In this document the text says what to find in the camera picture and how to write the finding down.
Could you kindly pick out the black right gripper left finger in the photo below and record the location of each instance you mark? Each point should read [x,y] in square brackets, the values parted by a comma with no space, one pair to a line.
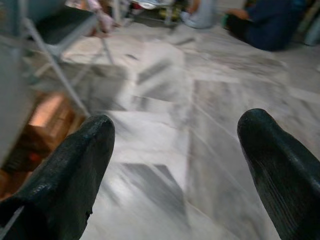
[65,175]

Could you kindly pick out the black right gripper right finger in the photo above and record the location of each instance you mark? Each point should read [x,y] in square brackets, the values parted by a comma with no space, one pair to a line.
[285,175]

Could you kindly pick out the brown cardboard box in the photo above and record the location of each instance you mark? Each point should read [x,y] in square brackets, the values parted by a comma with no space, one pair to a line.
[47,125]

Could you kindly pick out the grey metal folding frame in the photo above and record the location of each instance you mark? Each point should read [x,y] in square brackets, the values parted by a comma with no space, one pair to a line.
[56,63]

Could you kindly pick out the person in dark blue clothes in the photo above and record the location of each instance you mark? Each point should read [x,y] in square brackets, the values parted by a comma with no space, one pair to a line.
[270,22]

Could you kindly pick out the person in pale clothes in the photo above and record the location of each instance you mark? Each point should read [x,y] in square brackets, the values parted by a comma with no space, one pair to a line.
[200,13]

